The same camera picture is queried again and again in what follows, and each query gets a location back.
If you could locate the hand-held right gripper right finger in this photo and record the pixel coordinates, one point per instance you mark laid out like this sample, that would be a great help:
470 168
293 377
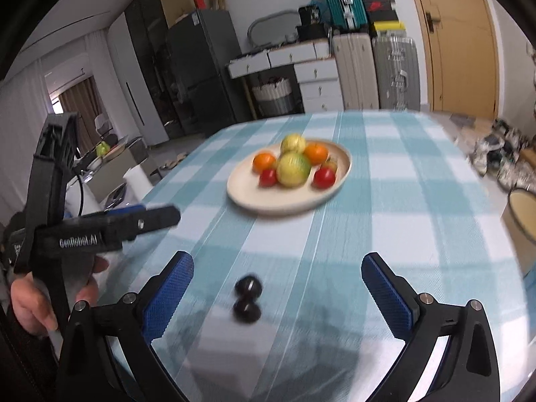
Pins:
387 297

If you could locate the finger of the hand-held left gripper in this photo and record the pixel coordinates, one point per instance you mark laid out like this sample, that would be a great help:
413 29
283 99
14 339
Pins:
150 222
123 211

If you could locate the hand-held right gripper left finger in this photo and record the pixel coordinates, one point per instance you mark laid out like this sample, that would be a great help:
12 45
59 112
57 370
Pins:
169 297

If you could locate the cream round plate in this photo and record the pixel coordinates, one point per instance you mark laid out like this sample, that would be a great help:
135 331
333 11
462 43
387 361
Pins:
272 199

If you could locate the red tomato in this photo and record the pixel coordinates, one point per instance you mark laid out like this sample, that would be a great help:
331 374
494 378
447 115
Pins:
268 178
324 178

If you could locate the orange tangerine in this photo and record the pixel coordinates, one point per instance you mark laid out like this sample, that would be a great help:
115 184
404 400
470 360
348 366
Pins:
316 153
264 161

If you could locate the small yellow-orange fruit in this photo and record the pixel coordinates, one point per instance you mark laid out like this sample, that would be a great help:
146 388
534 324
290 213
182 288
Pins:
333 162

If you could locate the yellow lemon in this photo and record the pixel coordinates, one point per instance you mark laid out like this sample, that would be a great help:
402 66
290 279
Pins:
293 142

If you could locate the person's left forearm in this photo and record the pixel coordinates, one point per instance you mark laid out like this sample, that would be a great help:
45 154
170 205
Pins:
25 364

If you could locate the person's left hand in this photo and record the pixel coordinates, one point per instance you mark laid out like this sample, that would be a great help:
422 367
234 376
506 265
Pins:
29 305

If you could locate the white paper towel roll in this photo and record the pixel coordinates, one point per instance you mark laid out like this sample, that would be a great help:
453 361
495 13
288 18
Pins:
138 181

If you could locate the beige slippers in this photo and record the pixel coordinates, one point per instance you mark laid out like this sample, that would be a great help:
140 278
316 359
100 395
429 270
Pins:
173 161

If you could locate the green apple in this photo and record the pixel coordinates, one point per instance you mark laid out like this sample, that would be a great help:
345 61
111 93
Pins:
103 149

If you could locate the dark round fruit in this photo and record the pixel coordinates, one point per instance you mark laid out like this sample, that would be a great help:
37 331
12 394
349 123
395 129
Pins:
247 311
248 287

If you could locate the dark glass cabinet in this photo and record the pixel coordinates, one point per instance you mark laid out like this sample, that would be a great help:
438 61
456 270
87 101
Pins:
146 63

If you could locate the large yellow-green spotted fruit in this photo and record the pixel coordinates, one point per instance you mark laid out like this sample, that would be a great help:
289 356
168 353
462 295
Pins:
294 169

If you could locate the round stool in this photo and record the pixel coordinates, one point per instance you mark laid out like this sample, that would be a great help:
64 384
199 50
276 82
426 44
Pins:
521 213

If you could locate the black refrigerator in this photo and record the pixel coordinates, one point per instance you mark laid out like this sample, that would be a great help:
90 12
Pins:
205 71

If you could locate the wicker laundry basket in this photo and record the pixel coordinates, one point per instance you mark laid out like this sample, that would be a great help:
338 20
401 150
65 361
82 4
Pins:
274 96

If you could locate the pile of shoes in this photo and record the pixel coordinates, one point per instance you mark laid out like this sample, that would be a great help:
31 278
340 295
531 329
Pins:
502 155

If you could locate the cardboard box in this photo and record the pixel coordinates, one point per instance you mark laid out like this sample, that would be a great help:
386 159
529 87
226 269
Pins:
173 0

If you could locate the white drawer desk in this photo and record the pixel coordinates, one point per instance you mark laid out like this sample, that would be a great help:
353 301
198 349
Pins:
314 75

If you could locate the silver suitcase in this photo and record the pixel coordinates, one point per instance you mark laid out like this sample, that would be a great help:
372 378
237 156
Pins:
395 73

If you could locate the grey oval tray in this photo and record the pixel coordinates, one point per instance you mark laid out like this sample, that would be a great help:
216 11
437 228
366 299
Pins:
272 29

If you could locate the beige suitcase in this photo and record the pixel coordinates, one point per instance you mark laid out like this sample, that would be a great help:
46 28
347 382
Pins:
355 71

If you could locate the wooden door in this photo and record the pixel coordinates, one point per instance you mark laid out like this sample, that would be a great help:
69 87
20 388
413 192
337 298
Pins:
456 42

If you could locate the black and yellow box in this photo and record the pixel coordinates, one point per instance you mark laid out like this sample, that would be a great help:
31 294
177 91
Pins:
389 28

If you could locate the black and red box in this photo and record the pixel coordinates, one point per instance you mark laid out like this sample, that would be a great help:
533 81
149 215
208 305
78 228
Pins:
379 4

